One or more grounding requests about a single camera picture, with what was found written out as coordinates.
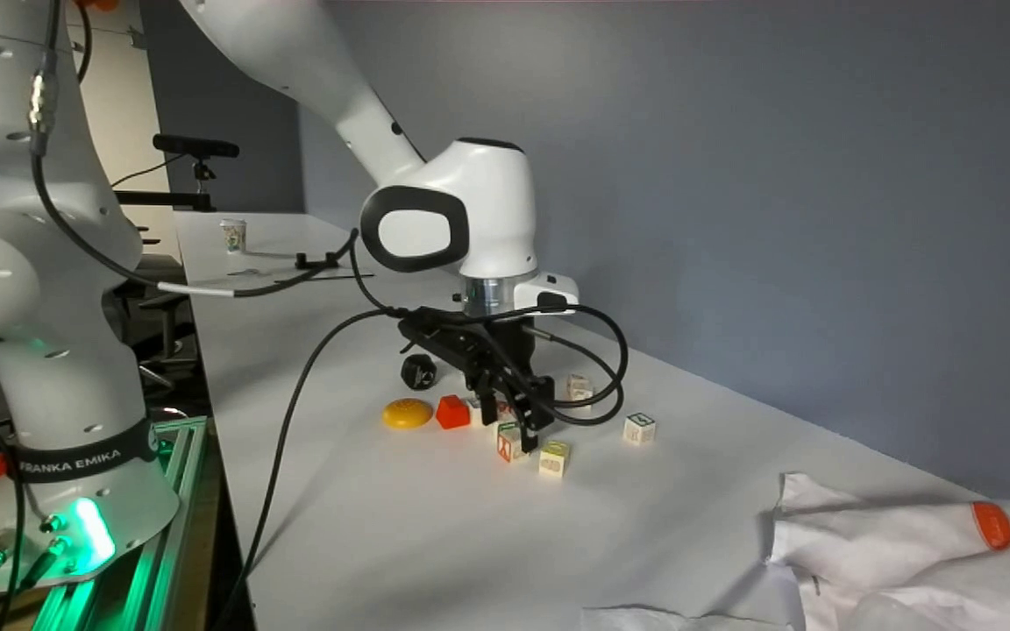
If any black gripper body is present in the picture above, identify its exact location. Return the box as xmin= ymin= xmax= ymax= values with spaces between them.
xmin=402 ymin=308 xmax=536 ymax=370

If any red letter M wooden block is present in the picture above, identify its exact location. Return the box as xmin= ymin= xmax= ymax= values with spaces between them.
xmin=495 ymin=419 xmax=531 ymax=467

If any yellow letter O wooden block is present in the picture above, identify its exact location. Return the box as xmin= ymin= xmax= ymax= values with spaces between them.
xmin=536 ymin=436 xmax=578 ymax=479

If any red faceted plastic object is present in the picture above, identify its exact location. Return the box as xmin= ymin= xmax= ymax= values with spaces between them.
xmin=432 ymin=392 xmax=477 ymax=432

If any black faceted object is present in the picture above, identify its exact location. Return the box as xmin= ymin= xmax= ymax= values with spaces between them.
xmin=401 ymin=351 xmax=441 ymax=392

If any yellow dome shaped object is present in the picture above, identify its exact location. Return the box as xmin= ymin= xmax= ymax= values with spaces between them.
xmin=379 ymin=395 xmax=435 ymax=436

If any green framed wooden alphabet block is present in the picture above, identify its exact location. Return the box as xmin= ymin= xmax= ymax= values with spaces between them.
xmin=619 ymin=409 xmax=660 ymax=447

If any crumpled white paper towel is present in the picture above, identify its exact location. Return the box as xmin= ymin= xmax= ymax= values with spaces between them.
xmin=578 ymin=469 xmax=1010 ymax=631

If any orange plastic object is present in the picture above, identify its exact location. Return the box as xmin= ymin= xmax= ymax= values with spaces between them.
xmin=970 ymin=502 xmax=1010 ymax=555

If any looped black cable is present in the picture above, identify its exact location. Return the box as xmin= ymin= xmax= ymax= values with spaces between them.
xmin=532 ymin=302 xmax=633 ymax=427

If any long black gripper cable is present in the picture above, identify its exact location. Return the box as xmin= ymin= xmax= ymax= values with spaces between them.
xmin=217 ymin=305 xmax=412 ymax=631

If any black stereo camera on stand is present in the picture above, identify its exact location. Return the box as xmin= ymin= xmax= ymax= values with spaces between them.
xmin=151 ymin=133 xmax=243 ymax=190

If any metal robot mounting frame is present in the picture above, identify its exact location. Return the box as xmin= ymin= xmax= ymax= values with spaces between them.
xmin=0 ymin=413 xmax=228 ymax=631

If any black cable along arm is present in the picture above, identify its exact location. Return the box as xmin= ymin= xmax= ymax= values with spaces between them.
xmin=24 ymin=0 xmax=362 ymax=302

